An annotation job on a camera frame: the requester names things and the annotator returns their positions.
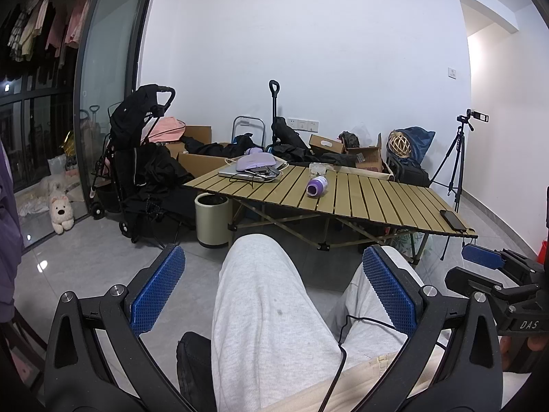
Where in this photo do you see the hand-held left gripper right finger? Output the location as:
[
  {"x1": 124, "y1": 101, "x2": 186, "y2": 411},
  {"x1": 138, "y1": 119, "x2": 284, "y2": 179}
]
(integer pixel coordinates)
[{"x1": 361, "y1": 244, "x2": 503, "y2": 412}]

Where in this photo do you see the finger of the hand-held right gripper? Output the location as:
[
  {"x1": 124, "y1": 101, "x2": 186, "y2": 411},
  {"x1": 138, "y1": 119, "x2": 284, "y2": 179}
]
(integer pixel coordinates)
[
  {"x1": 444, "y1": 267, "x2": 506, "y2": 300},
  {"x1": 462, "y1": 243, "x2": 529, "y2": 272}
]

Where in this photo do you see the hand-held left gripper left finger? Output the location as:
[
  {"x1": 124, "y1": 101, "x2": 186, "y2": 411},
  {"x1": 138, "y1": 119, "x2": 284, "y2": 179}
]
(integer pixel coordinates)
[{"x1": 43, "y1": 242, "x2": 215, "y2": 412}]

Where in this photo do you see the person's right hand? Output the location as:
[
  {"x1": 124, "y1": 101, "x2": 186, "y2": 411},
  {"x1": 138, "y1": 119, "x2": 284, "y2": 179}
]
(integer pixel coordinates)
[{"x1": 499, "y1": 335, "x2": 547, "y2": 372}]

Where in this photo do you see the person's right leg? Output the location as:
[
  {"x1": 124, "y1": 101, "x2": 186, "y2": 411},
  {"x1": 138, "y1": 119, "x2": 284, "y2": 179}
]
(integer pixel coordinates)
[{"x1": 325, "y1": 244, "x2": 426, "y2": 358}]

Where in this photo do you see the person's leg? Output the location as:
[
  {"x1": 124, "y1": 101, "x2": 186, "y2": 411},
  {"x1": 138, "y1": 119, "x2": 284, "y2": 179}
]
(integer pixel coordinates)
[
  {"x1": 211, "y1": 233, "x2": 349, "y2": 412},
  {"x1": 325, "y1": 244, "x2": 426, "y2": 358}
]

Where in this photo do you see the black smartphone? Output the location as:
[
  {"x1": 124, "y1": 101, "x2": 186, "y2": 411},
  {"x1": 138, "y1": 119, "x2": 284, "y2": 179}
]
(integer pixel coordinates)
[{"x1": 440, "y1": 209, "x2": 466, "y2": 231}]

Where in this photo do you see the floral fabric bag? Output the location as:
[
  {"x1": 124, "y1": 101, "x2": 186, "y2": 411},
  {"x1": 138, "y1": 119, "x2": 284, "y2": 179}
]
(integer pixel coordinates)
[{"x1": 387, "y1": 229, "x2": 426, "y2": 263}]

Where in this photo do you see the cream round trash bin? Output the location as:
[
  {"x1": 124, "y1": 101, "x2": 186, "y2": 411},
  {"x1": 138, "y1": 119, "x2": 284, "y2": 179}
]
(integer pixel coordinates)
[{"x1": 195, "y1": 193, "x2": 233, "y2": 249}]

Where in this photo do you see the black seat cushion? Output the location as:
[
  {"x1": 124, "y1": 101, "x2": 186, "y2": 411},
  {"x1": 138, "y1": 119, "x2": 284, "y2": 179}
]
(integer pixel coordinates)
[{"x1": 176, "y1": 331, "x2": 218, "y2": 412}]

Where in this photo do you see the wooden slat folding table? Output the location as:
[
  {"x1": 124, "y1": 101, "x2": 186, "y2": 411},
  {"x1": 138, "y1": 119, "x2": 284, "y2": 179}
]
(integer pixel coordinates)
[{"x1": 184, "y1": 164, "x2": 479, "y2": 265}]

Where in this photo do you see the black tripod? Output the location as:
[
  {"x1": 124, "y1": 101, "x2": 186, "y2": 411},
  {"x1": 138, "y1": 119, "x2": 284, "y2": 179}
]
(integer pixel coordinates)
[{"x1": 430, "y1": 125, "x2": 473, "y2": 212}]

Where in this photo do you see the black backpack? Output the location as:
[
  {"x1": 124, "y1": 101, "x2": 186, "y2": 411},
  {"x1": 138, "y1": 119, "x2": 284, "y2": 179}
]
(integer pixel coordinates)
[{"x1": 387, "y1": 154, "x2": 431, "y2": 188}]

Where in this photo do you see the person's left leg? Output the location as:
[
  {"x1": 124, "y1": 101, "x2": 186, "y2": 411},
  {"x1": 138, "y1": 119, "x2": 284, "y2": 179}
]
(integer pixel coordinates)
[{"x1": 211, "y1": 233, "x2": 349, "y2": 412}]

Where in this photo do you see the white plush dog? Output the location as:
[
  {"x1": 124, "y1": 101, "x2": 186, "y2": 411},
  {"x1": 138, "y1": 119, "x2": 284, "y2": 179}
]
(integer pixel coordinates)
[{"x1": 48, "y1": 195, "x2": 76, "y2": 235}]

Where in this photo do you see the purple and white bottle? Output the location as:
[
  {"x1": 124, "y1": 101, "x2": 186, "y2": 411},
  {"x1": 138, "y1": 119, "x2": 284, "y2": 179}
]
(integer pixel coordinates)
[{"x1": 306, "y1": 175, "x2": 330, "y2": 198}]

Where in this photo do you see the blue bag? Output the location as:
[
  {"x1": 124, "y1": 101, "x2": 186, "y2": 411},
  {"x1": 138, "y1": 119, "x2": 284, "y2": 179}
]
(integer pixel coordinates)
[{"x1": 392, "y1": 126, "x2": 436, "y2": 168}]

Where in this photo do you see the large open cardboard box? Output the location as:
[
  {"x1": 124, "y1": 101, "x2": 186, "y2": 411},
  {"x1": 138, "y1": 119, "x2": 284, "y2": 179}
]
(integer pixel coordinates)
[{"x1": 177, "y1": 152, "x2": 235, "y2": 179}]

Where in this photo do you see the open cardboard box with flaps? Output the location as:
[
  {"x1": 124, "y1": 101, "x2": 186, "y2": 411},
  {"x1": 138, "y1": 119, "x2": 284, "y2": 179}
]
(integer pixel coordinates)
[{"x1": 345, "y1": 133, "x2": 385, "y2": 173}]

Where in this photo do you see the silver laptop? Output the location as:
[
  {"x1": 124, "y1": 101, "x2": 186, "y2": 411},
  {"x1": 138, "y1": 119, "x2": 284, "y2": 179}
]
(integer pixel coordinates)
[{"x1": 218, "y1": 165, "x2": 284, "y2": 183}]

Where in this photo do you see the woven rattan ball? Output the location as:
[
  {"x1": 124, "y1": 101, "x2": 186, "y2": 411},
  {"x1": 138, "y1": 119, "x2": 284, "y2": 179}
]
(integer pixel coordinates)
[{"x1": 388, "y1": 132, "x2": 413, "y2": 159}]

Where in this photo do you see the white fluffy blanket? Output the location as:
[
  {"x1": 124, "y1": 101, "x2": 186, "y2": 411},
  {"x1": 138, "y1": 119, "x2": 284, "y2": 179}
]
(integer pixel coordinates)
[{"x1": 17, "y1": 175, "x2": 72, "y2": 216}]

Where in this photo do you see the pile of black clothing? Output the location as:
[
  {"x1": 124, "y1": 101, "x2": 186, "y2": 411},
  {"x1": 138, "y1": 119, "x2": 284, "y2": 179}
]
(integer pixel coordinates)
[{"x1": 182, "y1": 134, "x2": 256, "y2": 158}]

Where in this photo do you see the pink cloth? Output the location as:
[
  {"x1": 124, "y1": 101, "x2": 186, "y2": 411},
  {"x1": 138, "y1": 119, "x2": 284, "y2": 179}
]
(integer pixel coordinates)
[{"x1": 148, "y1": 117, "x2": 188, "y2": 144}]

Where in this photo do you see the black stroller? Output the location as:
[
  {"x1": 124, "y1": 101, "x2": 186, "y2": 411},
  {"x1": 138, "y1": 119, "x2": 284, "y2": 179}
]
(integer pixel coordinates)
[{"x1": 89, "y1": 85, "x2": 196, "y2": 243}]

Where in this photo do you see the purple plastic device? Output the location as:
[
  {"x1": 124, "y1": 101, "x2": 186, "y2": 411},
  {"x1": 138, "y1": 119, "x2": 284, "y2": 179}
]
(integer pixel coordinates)
[{"x1": 236, "y1": 148, "x2": 278, "y2": 172}]

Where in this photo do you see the plain cardboard box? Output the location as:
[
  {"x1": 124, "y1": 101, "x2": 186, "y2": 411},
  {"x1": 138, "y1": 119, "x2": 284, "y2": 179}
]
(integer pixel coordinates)
[{"x1": 182, "y1": 126, "x2": 213, "y2": 142}]

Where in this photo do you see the gold foil bag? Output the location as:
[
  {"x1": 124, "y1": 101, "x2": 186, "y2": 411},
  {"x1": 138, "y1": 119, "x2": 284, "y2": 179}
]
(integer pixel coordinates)
[{"x1": 59, "y1": 131, "x2": 78, "y2": 169}]

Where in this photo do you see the black bag pile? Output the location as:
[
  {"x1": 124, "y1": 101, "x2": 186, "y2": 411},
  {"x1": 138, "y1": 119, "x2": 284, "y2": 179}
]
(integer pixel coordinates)
[{"x1": 270, "y1": 117, "x2": 358, "y2": 168}]

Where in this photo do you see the folded metal step stool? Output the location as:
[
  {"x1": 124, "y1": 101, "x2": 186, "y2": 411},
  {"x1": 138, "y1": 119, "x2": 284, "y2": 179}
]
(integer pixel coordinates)
[{"x1": 232, "y1": 117, "x2": 266, "y2": 147}]

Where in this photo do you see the glass sliding door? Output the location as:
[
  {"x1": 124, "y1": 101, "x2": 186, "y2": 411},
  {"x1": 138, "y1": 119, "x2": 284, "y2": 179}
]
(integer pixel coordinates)
[{"x1": 72, "y1": 0, "x2": 156, "y2": 220}]

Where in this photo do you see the row of hanging clothes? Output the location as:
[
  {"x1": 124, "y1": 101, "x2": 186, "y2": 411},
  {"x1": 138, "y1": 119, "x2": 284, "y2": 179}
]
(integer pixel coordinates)
[{"x1": 6, "y1": 0, "x2": 96, "y2": 64}]

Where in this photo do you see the black cable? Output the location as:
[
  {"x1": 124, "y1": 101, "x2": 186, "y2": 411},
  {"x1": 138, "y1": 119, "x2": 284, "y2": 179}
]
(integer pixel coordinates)
[{"x1": 316, "y1": 315, "x2": 447, "y2": 412}]

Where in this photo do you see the black video camera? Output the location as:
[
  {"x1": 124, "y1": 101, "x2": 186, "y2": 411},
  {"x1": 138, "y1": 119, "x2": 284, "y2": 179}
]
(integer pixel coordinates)
[{"x1": 456, "y1": 109, "x2": 490, "y2": 132}]

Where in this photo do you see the cardboard box with handle slot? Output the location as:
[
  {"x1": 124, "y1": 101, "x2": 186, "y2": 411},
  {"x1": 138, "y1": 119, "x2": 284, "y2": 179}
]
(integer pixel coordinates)
[{"x1": 309, "y1": 134, "x2": 346, "y2": 156}]

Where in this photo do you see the wall power outlet strip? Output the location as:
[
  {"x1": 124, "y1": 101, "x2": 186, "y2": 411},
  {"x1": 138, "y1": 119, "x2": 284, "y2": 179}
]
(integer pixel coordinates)
[{"x1": 287, "y1": 118, "x2": 320, "y2": 133}]

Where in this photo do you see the black trolley handle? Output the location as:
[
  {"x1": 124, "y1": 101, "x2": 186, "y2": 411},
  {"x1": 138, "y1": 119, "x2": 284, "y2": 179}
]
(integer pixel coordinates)
[{"x1": 268, "y1": 80, "x2": 281, "y2": 143}]

